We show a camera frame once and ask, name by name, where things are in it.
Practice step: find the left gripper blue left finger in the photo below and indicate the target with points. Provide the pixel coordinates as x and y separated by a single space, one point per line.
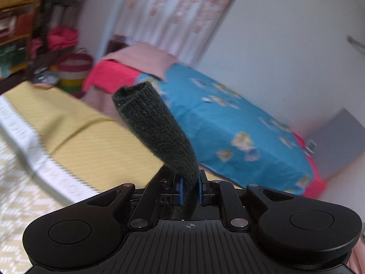
155 202

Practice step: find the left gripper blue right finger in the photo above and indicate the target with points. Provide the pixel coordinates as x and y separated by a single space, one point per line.
223 195

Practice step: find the dark green knit sweater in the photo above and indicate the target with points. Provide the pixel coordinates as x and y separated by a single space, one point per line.
150 120

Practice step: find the blue floral quilt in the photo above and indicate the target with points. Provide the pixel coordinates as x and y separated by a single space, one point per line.
231 136

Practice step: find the small digital clock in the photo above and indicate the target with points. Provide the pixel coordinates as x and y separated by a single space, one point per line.
310 147

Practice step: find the beige zigzag patterned bedsheet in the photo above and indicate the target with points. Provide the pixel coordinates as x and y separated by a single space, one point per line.
55 151

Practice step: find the red bed cover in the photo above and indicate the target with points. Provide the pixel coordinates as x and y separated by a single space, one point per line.
110 76

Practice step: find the pink pillow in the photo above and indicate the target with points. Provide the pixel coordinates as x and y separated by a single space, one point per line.
144 58

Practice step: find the grey cabinet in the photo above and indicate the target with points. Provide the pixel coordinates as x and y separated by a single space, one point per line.
340 141

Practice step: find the striped woven basket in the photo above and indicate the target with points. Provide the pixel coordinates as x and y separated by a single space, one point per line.
72 70

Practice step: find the pink patterned curtain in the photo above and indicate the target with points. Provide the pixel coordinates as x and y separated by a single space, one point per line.
181 27

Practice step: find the wooden bookshelf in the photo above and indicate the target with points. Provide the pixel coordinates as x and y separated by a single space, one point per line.
17 19

